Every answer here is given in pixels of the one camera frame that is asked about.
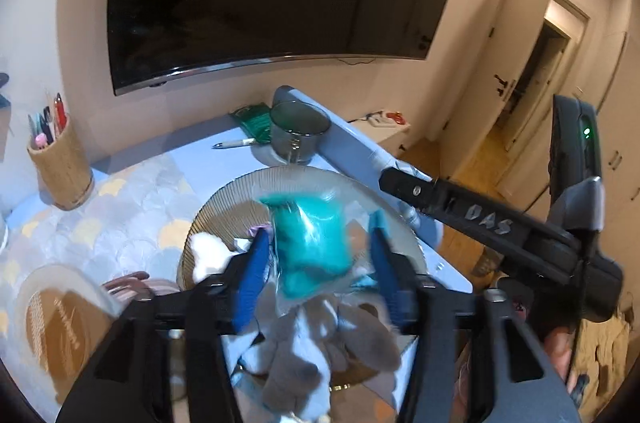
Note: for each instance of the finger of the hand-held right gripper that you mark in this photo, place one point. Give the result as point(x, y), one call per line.
point(407, 189)

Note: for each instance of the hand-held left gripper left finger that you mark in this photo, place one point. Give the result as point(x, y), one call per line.
point(250, 273)

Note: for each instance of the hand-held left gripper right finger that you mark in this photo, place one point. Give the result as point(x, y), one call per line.
point(389, 275)

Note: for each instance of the white plush toy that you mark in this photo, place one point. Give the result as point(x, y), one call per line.
point(210, 253)

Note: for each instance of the teal cloth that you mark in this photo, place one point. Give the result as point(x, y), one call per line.
point(310, 243)

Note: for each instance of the light blue plush toy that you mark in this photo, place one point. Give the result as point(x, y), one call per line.
point(300, 343)

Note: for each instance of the ribbed glass bowl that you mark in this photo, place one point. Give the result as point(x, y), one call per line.
point(310, 183)

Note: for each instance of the person's right hand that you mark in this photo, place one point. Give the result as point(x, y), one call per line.
point(557, 353)

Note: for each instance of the white power strip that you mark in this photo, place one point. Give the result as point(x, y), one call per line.
point(385, 120)

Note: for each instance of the pink grey cloth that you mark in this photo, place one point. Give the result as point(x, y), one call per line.
point(155, 288)

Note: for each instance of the metal cup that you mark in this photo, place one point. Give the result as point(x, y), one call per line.
point(295, 138)

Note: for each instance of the white marker pen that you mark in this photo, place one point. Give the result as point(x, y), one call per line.
point(235, 143)

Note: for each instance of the white door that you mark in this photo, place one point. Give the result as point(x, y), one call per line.
point(490, 68)

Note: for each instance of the green plastic packet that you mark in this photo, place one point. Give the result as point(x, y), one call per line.
point(252, 120)

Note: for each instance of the white wardrobe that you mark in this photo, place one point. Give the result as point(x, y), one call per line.
point(617, 68)

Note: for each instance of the wicker pen holder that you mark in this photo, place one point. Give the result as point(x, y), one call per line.
point(60, 173)

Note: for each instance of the bundle of pens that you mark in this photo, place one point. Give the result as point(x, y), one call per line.
point(47, 123)

